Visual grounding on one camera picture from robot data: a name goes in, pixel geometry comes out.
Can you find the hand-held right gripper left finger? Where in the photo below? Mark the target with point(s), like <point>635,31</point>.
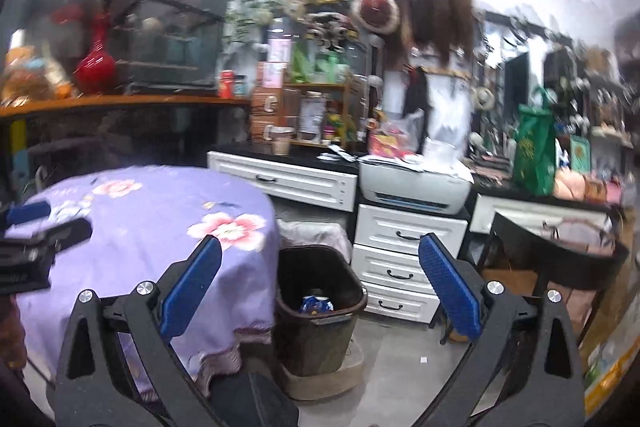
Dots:
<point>192,292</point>

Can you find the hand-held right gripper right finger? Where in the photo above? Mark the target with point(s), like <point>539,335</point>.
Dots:
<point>450,292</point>

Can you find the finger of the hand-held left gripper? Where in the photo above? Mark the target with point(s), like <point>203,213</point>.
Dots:
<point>27,212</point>
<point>65,232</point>

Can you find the white paper cup blue print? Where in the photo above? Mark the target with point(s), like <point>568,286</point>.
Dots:
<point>316,304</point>

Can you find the dark brown trash bin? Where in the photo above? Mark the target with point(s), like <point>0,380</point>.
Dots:
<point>315,342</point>

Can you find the person's left forearm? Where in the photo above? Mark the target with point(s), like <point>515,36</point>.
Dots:
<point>11,332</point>

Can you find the purple floral tablecloth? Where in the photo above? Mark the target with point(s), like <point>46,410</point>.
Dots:
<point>150,232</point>

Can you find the white three-drawer cabinet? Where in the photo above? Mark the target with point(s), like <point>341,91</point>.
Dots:
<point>390,232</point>

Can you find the white narrow desk drawer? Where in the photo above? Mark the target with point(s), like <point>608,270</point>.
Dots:
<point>505,212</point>

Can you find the white printer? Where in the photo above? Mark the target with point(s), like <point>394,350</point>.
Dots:
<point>415,187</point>

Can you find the dark cloth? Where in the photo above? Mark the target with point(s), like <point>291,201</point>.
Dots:
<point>255,399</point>

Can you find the cut glass bowl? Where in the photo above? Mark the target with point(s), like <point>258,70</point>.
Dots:
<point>25,82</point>

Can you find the white wide desk drawer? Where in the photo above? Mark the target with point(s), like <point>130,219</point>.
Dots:
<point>300,182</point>

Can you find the wooden counter shelf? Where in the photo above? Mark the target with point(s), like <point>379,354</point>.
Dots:
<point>150,99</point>

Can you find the red ceramic vase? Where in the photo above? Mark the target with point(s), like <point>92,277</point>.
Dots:
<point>95,69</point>

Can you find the round beige floor mat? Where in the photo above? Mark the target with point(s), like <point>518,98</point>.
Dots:
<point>320,387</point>

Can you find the pink soft toy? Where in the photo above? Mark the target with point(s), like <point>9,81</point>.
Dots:
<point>569,184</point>

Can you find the plastic bag with red packs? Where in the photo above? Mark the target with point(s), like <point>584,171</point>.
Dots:
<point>395,139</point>

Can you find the green tote bag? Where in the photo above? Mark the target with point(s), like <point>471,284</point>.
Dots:
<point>532,147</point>

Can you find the beige paper cup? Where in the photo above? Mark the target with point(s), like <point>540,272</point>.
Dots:
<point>281,142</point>

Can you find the green framed picture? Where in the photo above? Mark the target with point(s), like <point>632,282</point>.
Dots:
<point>580,154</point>

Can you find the red tin can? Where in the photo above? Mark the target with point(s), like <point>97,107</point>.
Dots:
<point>226,84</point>

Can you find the small jar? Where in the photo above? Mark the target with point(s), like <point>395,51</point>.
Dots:
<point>240,87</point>

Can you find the vanity mirror with bulbs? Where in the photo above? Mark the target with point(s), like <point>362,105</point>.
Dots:
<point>515,82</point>

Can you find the pink greeting card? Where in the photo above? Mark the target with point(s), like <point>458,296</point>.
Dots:
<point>275,75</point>
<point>278,51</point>

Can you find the wooden desktop rack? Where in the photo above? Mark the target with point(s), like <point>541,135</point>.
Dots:
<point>317,85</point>

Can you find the hanging brown hair extensions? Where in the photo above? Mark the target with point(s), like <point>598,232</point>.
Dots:
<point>435,17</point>

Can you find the ornate black white headdress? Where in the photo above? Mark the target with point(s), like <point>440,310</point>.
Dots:
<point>330,29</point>

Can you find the green leafy branches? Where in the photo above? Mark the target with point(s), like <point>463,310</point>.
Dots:
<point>250,7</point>

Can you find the red round fur-trimmed hat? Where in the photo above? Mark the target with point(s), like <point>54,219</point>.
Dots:
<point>377,9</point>

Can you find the glass terrarium black frame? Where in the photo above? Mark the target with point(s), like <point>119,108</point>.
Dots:
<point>170,42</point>

